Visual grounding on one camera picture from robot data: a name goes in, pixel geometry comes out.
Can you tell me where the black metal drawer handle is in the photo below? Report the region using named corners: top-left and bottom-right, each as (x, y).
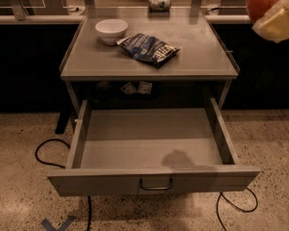
top-left (139, 178), bottom-right (173, 192)

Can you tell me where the white label tag left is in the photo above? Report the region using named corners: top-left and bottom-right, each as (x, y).
top-left (120, 83), bottom-right (137, 95)

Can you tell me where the black floor cable left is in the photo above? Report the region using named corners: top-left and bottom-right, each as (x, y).
top-left (34, 138), bottom-right (92, 231)

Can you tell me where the blue chip bag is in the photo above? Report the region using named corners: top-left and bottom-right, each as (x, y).
top-left (117, 33), bottom-right (179, 69)

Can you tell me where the blue tape floor mark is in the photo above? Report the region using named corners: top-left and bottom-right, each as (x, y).
top-left (40, 216), bottom-right (76, 231)

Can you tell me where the grey metal cabinet table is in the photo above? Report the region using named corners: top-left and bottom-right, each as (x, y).
top-left (61, 7), bottom-right (238, 102)

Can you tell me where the black floor cable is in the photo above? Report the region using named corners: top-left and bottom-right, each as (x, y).
top-left (215, 187), bottom-right (259, 231)
top-left (34, 138), bottom-right (92, 231)

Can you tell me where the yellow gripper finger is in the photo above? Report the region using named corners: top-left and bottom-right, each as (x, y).
top-left (252, 0), bottom-right (289, 43)

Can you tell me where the white label tag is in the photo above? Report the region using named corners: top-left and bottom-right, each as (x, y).
top-left (120, 83), bottom-right (137, 95)
top-left (138, 82), bottom-right (152, 94)

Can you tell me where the black floor cable right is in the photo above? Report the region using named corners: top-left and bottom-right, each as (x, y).
top-left (215, 187), bottom-right (259, 231)

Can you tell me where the crumpled white green snack bag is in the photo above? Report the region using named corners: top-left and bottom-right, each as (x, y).
top-left (148, 0), bottom-right (171, 12)

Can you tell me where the open grey top drawer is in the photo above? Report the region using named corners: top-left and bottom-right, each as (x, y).
top-left (47, 98), bottom-right (260, 196)

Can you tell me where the white ceramic bowl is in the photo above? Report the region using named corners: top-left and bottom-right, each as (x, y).
top-left (95, 19), bottom-right (128, 45)

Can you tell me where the white label tag right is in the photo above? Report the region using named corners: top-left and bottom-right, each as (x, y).
top-left (138, 82), bottom-right (152, 94)

